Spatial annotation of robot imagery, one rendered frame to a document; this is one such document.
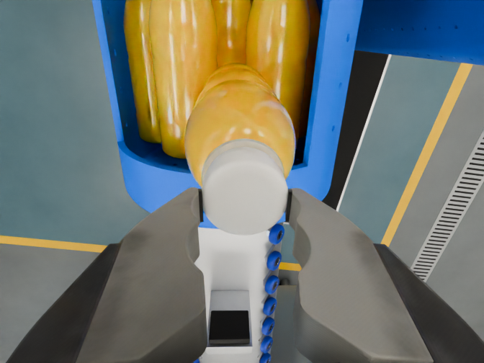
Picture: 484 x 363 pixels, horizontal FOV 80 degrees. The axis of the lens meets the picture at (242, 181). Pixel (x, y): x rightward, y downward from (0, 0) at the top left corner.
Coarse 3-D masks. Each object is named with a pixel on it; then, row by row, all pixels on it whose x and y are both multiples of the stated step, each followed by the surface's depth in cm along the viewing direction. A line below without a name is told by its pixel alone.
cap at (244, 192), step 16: (224, 160) 12; (240, 160) 12; (256, 160) 12; (272, 160) 13; (208, 176) 12; (224, 176) 12; (240, 176) 12; (256, 176) 12; (272, 176) 12; (208, 192) 12; (224, 192) 12; (240, 192) 13; (256, 192) 13; (272, 192) 13; (208, 208) 13; (224, 208) 13; (240, 208) 13; (256, 208) 13; (272, 208) 13; (224, 224) 13; (240, 224) 13; (256, 224) 13; (272, 224) 13
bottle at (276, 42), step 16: (256, 0) 30; (272, 0) 29; (288, 0) 29; (304, 0) 30; (256, 16) 30; (272, 16) 30; (288, 16) 29; (304, 16) 30; (256, 32) 31; (272, 32) 30; (288, 32) 30; (304, 32) 31; (256, 48) 31; (272, 48) 31; (288, 48) 31; (304, 48) 32; (256, 64) 32; (272, 64) 31; (288, 64) 31; (304, 64) 33; (272, 80) 32; (288, 80) 32; (304, 80) 34; (288, 96) 33; (288, 112) 34
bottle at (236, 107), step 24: (216, 72) 27; (240, 72) 23; (216, 96) 17; (240, 96) 16; (264, 96) 17; (192, 120) 17; (216, 120) 15; (240, 120) 15; (264, 120) 15; (288, 120) 17; (192, 144) 16; (216, 144) 15; (240, 144) 14; (264, 144) 14; (288, 144) 16; (192, 168) 16; (288, 168) 16
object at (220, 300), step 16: (224, 304) 72; (240, 304) 72; (208, 320) 68; (224, 320) 66; (240, 320) 66; (208, 336) 64; (224, 336) 62; (240, 336) 62; (208, 352) 63; (224, 352) 63; (240, 352) 63
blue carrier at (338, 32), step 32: (96, 0) 29; (320, 0) 38; (352, 0) 25; (320, 32) 25; (352, 32) 27; (128, 64) 38; (320, 64) 25; (128, 96) 39; (320, 96) 27; (128, 128) 39; (320, 128) 29; (128, 160) 31; (160, 160) 44; (320, 160) 31; (128, 192) 35; (160, 192) 30; (320, 192) 33
